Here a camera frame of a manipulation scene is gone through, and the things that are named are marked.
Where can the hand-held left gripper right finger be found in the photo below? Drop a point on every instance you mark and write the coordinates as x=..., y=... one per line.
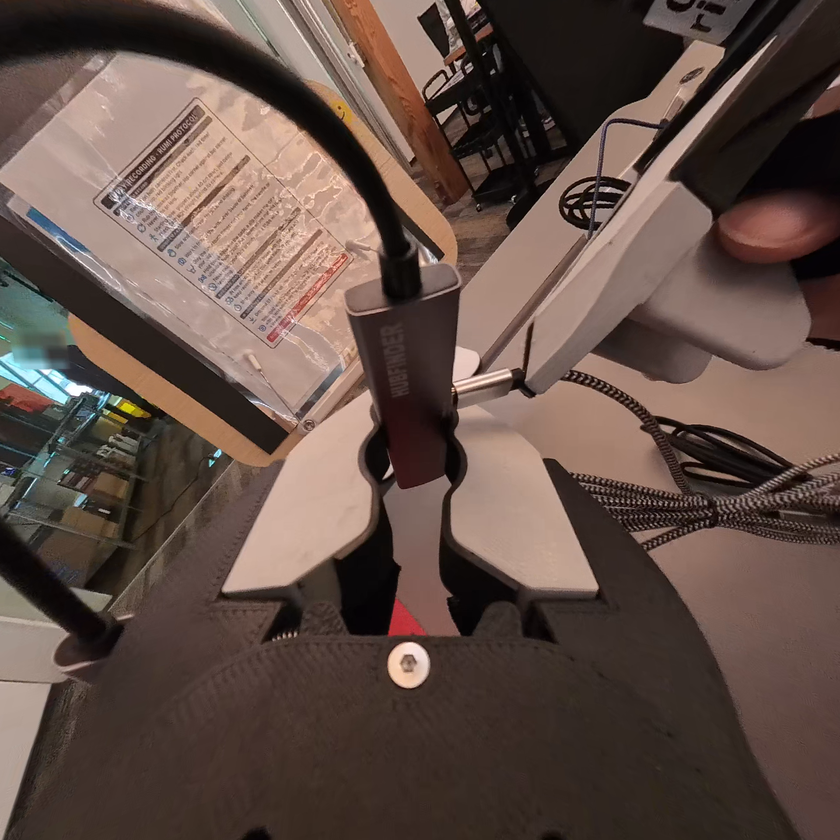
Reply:
x=518, y=525

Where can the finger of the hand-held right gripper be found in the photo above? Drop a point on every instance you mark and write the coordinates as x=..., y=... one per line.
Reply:
x=518, y=319
x=623, y=289

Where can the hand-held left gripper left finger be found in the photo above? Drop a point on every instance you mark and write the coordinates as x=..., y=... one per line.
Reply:
x=308, y=518

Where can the person's right hand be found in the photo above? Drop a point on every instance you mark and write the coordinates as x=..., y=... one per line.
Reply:
x=774, y=229

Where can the rounded wooden sign board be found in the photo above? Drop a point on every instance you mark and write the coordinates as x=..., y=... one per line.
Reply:
x=197, y=417

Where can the storage shelves with boxes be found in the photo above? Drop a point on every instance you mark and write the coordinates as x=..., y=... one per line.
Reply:
x=85, y=485

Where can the yellow smiley sticker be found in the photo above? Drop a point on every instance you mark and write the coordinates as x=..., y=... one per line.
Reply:
x=340, y=111

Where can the instruction sheet in clear holder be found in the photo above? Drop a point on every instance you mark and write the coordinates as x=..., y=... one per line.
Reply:
x=216, y=216

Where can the wooden post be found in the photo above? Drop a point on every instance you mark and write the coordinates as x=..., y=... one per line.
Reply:
x=394, y=98

